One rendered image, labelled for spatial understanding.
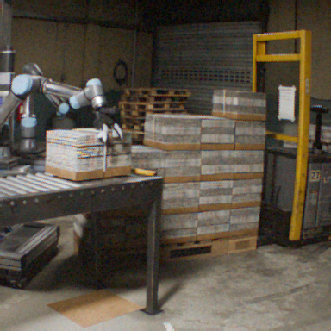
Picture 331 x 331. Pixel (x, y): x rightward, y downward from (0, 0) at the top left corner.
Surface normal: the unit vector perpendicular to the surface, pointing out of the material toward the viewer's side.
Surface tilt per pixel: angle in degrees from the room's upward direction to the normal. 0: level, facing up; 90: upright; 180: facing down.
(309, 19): 90
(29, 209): 90
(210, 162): 90
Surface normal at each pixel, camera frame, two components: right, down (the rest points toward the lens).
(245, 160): 0.44, 0.15
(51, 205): 0.73, 0.14
